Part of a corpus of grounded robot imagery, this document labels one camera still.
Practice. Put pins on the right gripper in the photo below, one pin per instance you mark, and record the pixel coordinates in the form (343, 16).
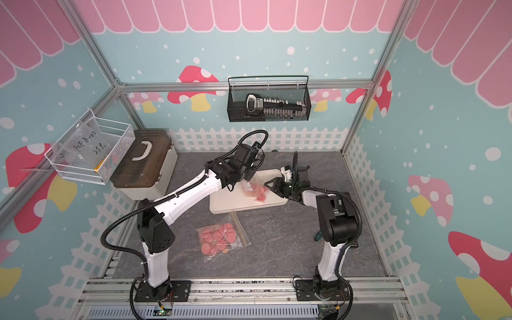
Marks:
(277, 186)

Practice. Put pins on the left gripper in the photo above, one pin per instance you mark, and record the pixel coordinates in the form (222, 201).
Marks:
(248, 176)

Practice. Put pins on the ziploc bag of cookies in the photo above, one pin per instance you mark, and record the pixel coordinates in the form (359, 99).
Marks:
(223, 237)
(255, 189)

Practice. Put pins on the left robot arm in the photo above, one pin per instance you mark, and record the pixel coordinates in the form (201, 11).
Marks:
(155, 218)

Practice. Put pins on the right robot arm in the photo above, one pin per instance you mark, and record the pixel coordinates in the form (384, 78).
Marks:
(340, 226)

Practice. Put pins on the clear labelled plastic bag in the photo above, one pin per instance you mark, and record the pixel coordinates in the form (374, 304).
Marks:
(85, 143)

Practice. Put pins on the white rectangular tray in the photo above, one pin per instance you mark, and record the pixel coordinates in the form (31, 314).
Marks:
(225, 201)

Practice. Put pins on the socket set in basket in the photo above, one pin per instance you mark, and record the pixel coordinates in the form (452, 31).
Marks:
(271, 109)

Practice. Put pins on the white toolbox brown lid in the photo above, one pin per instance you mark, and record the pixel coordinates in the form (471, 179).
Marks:
(146, 169)

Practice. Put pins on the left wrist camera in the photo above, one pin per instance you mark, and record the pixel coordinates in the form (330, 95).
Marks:
(250, 157)

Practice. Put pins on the black wire mesh basket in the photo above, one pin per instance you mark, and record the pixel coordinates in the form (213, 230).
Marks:
(282, 87)

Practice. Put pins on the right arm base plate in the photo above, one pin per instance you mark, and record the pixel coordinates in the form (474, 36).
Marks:
(320, 290)

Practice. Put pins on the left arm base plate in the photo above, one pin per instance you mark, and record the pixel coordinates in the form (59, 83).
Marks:
(168, 291)

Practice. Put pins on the white wire basket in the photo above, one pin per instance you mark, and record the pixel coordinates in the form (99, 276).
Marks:
(120, 135)

